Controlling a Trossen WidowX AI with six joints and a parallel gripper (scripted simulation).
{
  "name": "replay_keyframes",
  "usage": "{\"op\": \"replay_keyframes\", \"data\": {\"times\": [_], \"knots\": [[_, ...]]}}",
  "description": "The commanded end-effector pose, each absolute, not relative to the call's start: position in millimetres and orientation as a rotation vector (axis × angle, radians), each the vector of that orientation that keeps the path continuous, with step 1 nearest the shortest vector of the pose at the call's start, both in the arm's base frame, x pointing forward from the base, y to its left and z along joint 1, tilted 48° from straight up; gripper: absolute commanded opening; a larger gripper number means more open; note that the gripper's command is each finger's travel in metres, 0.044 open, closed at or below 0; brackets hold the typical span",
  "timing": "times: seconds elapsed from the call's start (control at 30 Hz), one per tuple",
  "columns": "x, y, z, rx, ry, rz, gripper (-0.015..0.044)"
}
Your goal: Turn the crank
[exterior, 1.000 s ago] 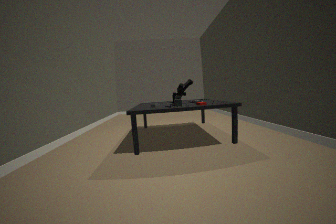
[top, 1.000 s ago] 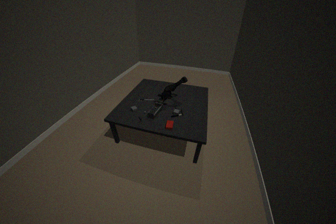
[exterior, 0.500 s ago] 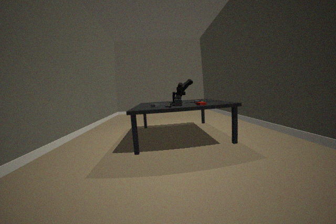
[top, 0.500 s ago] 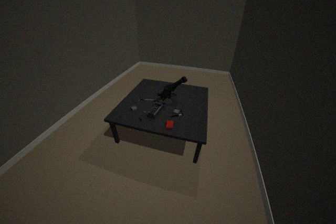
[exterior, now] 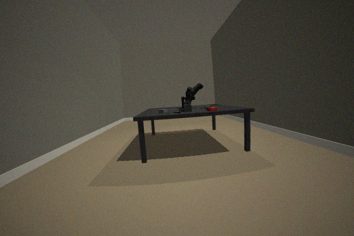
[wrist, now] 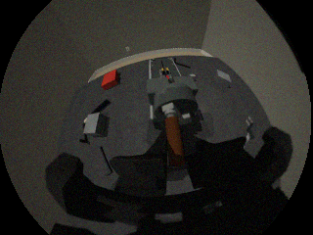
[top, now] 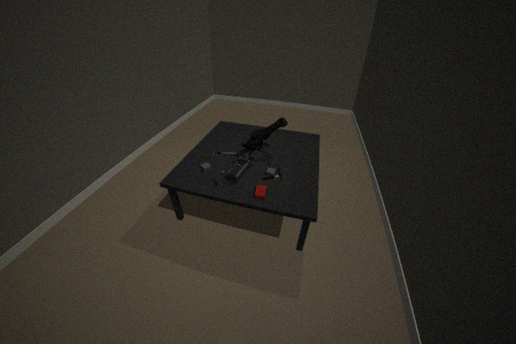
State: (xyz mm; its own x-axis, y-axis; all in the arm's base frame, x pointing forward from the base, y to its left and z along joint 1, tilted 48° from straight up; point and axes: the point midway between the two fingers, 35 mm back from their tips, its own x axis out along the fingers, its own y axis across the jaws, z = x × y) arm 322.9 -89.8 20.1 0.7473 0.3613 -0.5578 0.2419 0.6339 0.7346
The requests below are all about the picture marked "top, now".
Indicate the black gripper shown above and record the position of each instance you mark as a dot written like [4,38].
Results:
[253,148]

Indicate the red block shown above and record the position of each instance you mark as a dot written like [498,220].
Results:
[260,191]

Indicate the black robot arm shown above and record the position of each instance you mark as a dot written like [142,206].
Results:
[263,134]

